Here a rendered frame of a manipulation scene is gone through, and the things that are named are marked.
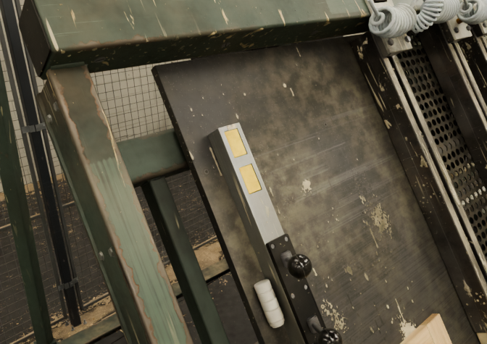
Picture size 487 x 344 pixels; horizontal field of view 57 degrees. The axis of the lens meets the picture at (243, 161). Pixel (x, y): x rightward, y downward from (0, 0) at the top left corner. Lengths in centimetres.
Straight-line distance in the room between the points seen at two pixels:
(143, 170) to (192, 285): 22
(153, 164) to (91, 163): 16
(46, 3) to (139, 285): 42
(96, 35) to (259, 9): 33
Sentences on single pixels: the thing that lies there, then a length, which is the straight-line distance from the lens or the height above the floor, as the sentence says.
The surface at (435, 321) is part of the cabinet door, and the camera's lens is 115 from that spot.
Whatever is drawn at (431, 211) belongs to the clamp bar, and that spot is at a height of 142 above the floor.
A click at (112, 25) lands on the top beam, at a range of 73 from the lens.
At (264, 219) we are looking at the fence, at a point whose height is 156.
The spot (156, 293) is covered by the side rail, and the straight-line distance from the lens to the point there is 68.
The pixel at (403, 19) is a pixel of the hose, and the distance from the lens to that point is 102.
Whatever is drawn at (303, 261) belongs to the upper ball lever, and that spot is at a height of 156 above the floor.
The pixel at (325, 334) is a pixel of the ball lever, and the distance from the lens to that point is 72.
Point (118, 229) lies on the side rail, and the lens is 67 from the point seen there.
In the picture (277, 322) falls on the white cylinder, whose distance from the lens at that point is 82.
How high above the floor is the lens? 194
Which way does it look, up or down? 20 degrees down
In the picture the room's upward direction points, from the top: 3 degrees counter-clockwise
